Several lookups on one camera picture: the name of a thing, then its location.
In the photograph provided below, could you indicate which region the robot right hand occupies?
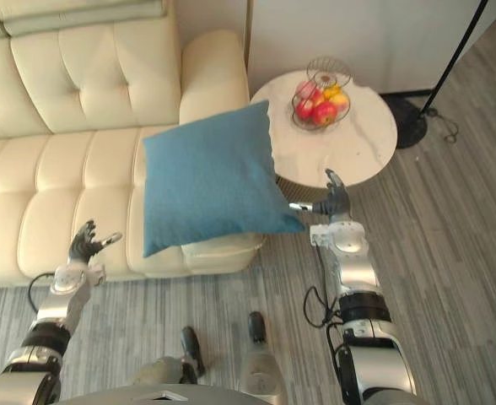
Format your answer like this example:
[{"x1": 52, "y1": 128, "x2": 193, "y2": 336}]
[{"x1": 288, "y1": 168, "x2": 352, "y2": 219}]

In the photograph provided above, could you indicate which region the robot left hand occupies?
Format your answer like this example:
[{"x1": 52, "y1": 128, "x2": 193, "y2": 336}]
[{"x1": 67, "y1": 219, "x2": 123, "y2": 267}]

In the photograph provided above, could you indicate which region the blue square cushion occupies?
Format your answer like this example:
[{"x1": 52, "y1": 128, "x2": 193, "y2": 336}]
[{"x1": 142, "y1": 99, "x2": 306, "y2": 259}]

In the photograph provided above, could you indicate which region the round marble side table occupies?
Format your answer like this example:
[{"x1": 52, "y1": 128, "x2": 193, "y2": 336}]
[{"x1": 250, "y1": 70, "x2": 398, "y2": 205}]

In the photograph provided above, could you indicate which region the yellow red apple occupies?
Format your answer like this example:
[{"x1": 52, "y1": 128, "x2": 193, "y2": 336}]
[{"x1": 329, "y1": 93, "x2": 350, "y2": 113}]

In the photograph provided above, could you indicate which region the cream leather sofa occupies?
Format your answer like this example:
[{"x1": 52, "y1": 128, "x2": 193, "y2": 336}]
[{"x1": 0, "y1": 0, "x2": 267, "y2": 284}]

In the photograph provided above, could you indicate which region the robot left leg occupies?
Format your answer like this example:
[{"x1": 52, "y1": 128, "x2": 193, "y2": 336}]
[{"x1": 132, "y1": 326, "x2": 207, "y2": 387}]

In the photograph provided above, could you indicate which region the robot leg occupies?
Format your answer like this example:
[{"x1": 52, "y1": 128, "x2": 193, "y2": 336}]
[
  {"x1": 239, "y1": 310, "x2": 283, "y2": 404},
  {"x1": 132, "y1": 326, "x2": 207, "y2": 387}
]

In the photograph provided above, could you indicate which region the black floor lamp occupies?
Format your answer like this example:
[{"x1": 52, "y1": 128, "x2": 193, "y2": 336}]
[{"x1": 381, "y1": 0, "x2": 490, "y2": 149}]

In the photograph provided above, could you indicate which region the grey robot torso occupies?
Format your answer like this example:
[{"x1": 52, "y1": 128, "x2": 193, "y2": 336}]
[{"x1": 51, "y1": 386, "x2": 274, "y2": 405}]

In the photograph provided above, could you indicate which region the robot right leg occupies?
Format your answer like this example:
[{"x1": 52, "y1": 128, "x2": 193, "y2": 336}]
[{"x1": 239, "y1": 310, "x2": 283, "y2": 404}]

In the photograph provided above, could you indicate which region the pale green cushion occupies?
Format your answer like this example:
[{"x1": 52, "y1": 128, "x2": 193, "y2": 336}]
[{"x1": 0, "y1": 0, "x2": 167, "y2": 42}]

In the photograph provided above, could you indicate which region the wire fruit basket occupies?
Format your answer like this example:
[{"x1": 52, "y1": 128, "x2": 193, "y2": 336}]
[{"x1": 290, "y1": 56, "x2": 354, "y2": 131}]

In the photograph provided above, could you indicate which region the black lamp cable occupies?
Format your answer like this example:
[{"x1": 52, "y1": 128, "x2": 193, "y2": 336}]
[{"x1": 424, "y1": 107, "x2": 460, "y2": 144}]

